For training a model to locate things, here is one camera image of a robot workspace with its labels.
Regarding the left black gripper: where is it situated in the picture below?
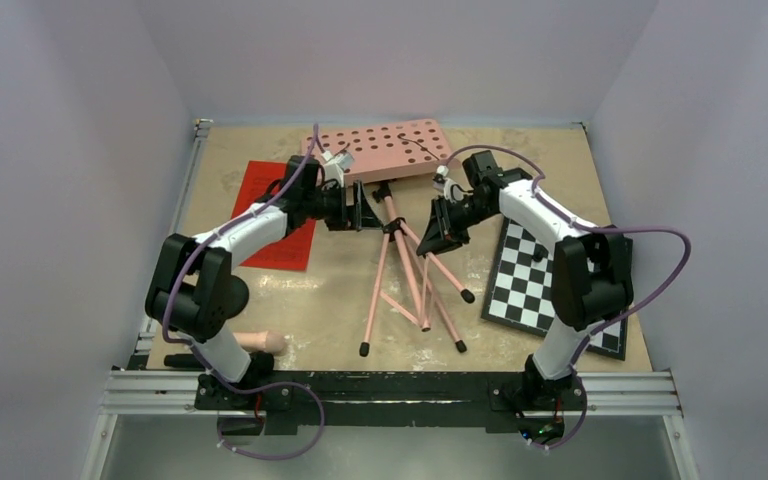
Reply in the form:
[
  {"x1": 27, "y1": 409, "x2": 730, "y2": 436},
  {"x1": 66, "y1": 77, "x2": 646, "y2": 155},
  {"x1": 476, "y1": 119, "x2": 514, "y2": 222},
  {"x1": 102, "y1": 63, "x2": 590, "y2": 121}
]
[{"x1": 302, "y1": 181, "x2": 382, "y2": 231}]

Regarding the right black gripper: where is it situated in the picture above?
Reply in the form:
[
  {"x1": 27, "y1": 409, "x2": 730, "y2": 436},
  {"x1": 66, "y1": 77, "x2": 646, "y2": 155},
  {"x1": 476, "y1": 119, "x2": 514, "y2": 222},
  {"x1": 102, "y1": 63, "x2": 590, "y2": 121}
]
[{"x1": 418, "y1": 194, "x2": 496, "y2": 257}]

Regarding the pink tripod music stand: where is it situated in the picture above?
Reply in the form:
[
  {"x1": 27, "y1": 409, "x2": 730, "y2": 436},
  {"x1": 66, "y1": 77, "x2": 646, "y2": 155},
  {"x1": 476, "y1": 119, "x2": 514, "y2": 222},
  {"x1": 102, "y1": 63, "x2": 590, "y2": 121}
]
[{"x1": 299, "y1": 118, "x2": 477, "y2": 359}]

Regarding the black microphone stand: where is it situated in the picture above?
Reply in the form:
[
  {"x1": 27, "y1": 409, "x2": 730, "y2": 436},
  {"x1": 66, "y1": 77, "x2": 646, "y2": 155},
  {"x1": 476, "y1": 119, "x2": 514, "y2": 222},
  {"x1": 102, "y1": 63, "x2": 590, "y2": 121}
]
[{"x1": 227, "y1": 275, "x2": 250, "y2": 318}]

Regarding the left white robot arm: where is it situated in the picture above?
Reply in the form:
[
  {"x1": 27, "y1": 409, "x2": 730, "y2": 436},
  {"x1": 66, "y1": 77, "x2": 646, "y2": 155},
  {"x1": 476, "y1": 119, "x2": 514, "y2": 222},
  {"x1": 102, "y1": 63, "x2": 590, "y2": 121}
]
[{"x1": 144, "y1": 152, "x2": 382, "y2": 409}]

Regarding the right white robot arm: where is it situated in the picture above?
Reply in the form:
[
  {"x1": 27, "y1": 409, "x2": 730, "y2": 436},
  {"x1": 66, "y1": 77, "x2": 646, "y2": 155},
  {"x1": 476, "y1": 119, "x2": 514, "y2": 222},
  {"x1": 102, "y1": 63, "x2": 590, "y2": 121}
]
[{"x1": 417, "y1": 148, "x2": 634, "y2": 407}]

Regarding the black white chessboard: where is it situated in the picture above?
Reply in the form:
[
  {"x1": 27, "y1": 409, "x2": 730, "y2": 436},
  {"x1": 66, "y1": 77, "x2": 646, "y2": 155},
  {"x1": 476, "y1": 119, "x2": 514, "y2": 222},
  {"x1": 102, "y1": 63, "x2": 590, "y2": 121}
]
[{"x1": 480, "y1": 217, "x2": 634, "y2": 362}]

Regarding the black chess piece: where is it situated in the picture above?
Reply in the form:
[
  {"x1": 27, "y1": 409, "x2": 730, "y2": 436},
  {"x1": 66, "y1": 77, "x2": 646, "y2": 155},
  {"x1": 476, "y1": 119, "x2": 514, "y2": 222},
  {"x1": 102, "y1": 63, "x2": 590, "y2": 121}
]
[{"x1": 532, "y1": 247, "x2": 548, "y2": 261}]

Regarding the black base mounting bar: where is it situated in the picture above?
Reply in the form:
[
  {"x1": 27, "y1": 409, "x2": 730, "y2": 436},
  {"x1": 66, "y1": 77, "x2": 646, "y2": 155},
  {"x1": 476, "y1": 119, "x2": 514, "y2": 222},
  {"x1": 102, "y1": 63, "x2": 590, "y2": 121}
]
[{"x1": 194, "y1": 371, "x2": 585, "y2": 435}]

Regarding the black microphone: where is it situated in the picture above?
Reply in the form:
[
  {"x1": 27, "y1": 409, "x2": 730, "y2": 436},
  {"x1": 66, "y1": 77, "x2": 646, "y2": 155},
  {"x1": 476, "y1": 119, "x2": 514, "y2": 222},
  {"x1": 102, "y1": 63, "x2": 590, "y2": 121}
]
[{"x1": 163, "y1": 354, "x2": 203, "y2": 371}]

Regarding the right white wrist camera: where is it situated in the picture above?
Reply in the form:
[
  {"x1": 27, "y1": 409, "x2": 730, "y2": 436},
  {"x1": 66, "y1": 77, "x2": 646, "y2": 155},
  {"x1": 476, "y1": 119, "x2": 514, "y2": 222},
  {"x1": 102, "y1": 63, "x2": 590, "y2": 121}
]
[{"x1": 432, "y1": 165, "x2": 466, "y2": 203}]

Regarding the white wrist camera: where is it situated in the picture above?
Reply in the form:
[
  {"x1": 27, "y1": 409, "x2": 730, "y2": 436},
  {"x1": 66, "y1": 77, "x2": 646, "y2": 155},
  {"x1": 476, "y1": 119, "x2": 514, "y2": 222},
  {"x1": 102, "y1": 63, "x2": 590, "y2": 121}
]
[
  {"x1": 432, "y1": 165, "x2": 466, "y2": 203},
  {"x1": 322, "y1": 150, "x2": 355, "y2": 188}
]

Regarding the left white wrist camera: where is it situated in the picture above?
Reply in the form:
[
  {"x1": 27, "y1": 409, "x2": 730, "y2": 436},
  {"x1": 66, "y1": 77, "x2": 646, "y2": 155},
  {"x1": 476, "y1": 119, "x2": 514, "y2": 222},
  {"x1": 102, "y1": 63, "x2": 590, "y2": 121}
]
[{"x1": 322, "y1": 150, "x2": 355, "y2": 188}]

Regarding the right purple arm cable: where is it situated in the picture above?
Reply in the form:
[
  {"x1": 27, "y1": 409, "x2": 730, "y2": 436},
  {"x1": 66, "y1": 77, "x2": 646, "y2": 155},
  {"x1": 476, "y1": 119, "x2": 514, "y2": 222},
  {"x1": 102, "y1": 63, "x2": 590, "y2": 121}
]
[{"x1": 440, "y1": 144, "x2": 693, "y2": 376}]

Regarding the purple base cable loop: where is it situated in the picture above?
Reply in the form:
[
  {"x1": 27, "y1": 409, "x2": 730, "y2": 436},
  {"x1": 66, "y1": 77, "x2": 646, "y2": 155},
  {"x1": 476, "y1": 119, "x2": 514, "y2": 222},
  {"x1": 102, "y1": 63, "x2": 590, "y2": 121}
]
[{"x1": 216, "y1": 382, "x2": 326, "y2": 462}]

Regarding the aluminium frame rail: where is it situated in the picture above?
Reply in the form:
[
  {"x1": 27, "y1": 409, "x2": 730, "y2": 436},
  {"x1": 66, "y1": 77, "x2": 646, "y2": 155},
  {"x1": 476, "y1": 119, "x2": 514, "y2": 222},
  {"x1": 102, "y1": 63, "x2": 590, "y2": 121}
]
[{"x1": 82, "y1": 119, "x2": 700, "y2": 480}]

